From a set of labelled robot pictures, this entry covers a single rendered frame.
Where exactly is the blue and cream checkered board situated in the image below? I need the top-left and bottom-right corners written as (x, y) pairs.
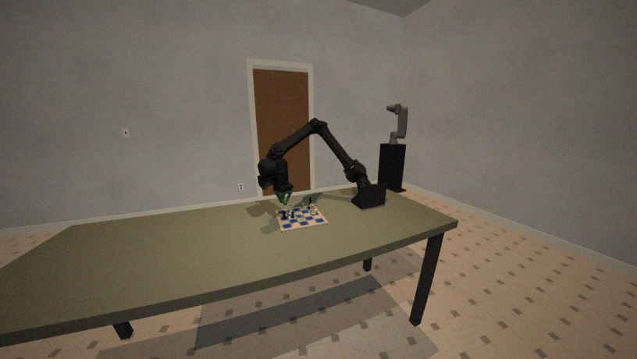
top-left (275, 205), bottom-right (329, 232)

